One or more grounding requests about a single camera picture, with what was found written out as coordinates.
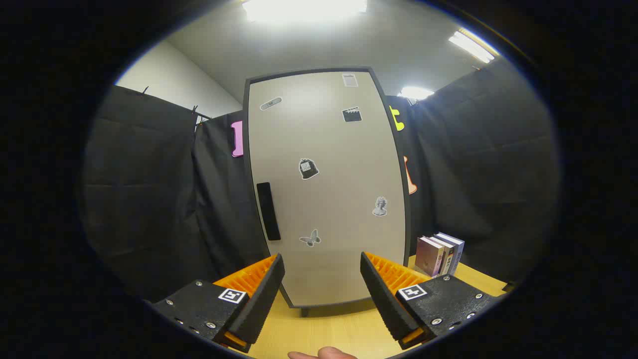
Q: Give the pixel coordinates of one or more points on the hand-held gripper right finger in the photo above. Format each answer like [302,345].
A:
[384,299]

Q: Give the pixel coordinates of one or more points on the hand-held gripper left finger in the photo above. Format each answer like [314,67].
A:
[264,299]

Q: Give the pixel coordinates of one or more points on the grey cabinet door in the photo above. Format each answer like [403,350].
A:
[329,149]

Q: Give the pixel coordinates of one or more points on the pink cover book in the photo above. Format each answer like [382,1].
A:
[428,257]

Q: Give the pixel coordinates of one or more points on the white spine book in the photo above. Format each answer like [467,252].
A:
[447,259]

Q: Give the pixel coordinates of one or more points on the dark grey cabinet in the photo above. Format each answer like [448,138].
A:
[407,214]

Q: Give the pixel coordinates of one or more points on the pale blue cover book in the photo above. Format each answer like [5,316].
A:
[457,249]

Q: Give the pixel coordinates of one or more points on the black backdrop cloth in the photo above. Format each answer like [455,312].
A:
[149,199]

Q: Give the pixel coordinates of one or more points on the ceiling light panel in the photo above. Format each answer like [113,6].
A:
[304,9]
[471,46]
[416,92]

